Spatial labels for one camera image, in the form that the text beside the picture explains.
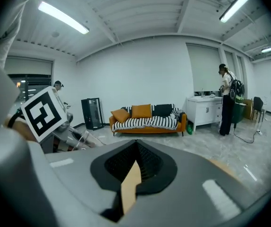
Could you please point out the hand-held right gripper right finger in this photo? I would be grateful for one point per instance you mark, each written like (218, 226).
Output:
(192, 174)

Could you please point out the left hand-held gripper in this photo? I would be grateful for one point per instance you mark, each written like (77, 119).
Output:
(43, 112)

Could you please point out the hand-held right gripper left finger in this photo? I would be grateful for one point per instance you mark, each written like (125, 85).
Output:
(55, 185)

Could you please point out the clear glass cup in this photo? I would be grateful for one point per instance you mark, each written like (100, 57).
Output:
(84, 141)

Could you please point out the person's left forearm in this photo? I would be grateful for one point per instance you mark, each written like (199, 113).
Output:
(19, 130)

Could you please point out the black mini fridge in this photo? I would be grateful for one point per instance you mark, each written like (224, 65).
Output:
(91, 113)

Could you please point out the green bottle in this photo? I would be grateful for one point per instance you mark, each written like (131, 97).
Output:
(190, 129)

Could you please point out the orange cushion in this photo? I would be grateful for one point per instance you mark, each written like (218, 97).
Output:
(121, 115)
(141, 110)

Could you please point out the white sink cabinet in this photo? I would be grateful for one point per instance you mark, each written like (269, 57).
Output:
(204, 112)

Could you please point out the orange sofa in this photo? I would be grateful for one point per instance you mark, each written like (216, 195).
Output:
(147, 129)

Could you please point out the striped blanket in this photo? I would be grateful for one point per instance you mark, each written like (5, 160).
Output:
(149, 122)

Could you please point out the green bin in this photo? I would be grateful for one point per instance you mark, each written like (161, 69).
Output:
(238, 112)

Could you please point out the white power strip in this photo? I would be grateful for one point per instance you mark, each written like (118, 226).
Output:
(259, 132)

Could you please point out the chrome faucet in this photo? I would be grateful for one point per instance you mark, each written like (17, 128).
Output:
(202, 93)

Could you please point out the cardboard box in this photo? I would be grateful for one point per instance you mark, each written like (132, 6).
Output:
(248, 109)

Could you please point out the black chair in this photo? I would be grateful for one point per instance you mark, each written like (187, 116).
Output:
(258, 106)

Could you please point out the wide white roller blind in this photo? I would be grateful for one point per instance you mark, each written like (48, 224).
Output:
(204, 67)

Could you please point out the narrow white roller blind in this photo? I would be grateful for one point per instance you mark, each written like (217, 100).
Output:
(229, 61)
(240, 67)

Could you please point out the person's beige jacket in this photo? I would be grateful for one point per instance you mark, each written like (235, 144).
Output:
(8, 20)

